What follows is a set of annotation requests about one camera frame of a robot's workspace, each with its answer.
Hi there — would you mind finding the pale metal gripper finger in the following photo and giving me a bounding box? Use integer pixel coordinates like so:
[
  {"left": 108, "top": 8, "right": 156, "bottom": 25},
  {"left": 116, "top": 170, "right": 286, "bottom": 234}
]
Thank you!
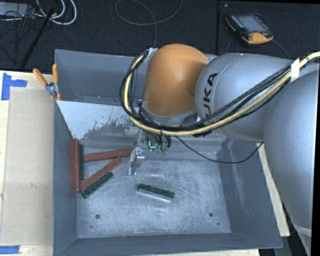
[
  {"left": 135, "top": 148, "right": 146, "bottom": 171},
  {"left": 127, "top": 147, "right": 139, "bottom": 176}
]

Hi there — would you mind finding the red-brown flat block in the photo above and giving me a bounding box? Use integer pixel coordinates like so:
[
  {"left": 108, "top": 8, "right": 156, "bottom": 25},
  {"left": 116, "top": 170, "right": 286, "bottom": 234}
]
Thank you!
[
  {"left": 67, "top": 138, "right": 83, "bottom": 193},
  {"left": 83, "top": 145, "right": 135, "bottom": 165},
  {"left": 79, "top": 154, "right": 124, "bottom": 194}
]

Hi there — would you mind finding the dark green flat block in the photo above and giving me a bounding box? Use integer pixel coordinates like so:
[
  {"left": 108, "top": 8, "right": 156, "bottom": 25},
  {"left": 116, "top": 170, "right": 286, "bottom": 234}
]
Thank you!
[
  {"left": 80, "top": 170, "right": 115, "bottom": 201},
  {"left": 77, "top": 144, "right": 87, "bottom": 181},
  {"left": 136, "top": 182, "right": 176, "bottom": 203}
]

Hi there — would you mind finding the grey metal bin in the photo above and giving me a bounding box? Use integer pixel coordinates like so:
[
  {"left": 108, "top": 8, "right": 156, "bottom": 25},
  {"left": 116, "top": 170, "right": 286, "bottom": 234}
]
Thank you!
[{"left": 43, "top": 49, "right": 293, "bottom": 256}]

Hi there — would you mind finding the pale flat board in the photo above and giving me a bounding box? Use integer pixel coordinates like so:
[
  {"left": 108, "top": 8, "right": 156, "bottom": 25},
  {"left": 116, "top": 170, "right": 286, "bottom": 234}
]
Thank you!
[{"left": 0, "top": 86, "right": 62, "bottom": 250}]

